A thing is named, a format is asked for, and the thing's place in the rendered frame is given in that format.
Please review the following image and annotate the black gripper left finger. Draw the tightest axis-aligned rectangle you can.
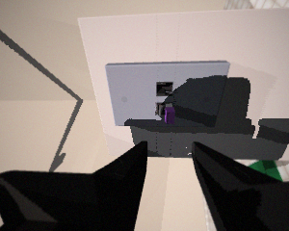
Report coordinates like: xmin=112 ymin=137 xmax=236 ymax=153
xmin=0 ymin=141 xmax=147 ymax=231

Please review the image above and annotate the dark grey panel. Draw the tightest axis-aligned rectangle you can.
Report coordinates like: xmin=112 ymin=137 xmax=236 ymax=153
xmin=78 ymin=7 xmax=289 ymax=161

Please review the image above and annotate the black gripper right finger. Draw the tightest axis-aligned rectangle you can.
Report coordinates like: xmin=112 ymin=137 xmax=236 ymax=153
xmin=192 ymin=141 xmax=289 ymax=231

